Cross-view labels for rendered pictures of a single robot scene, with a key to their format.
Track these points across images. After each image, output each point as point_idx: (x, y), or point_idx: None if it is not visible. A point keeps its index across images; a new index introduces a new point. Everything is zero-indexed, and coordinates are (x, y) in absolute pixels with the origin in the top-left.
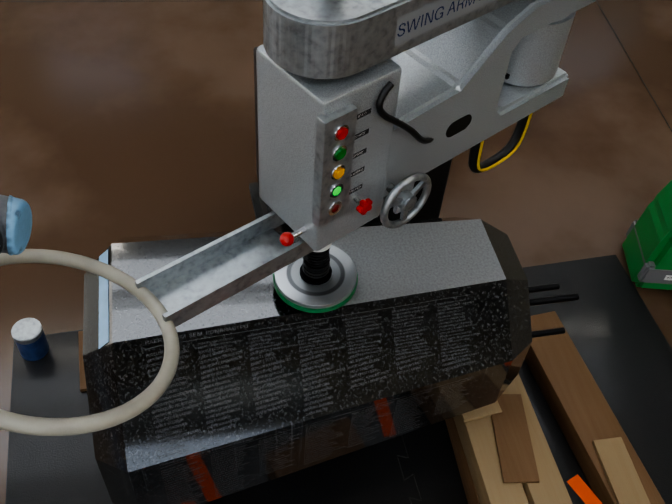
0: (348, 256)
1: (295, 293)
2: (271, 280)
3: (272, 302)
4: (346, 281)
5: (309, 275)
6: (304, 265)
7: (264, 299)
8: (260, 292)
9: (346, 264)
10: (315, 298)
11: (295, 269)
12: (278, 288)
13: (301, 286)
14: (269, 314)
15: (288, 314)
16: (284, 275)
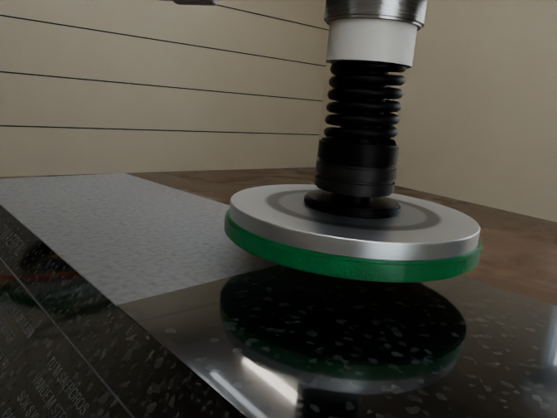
0: (244, 190)
1: (448, 216)
2: (436, 324)
3: (489, 303)
4: (318, 188)
5: (393, 181)
6: (396, 158)
7: (507, 317)
8: (505, 329)
9: (272, 190)
10: (414, 201)
11: (388, 222)
12: (478, 238)
13: (418, 213)
14: (522, 298)
15: (469, 279)
16: (434, 230)
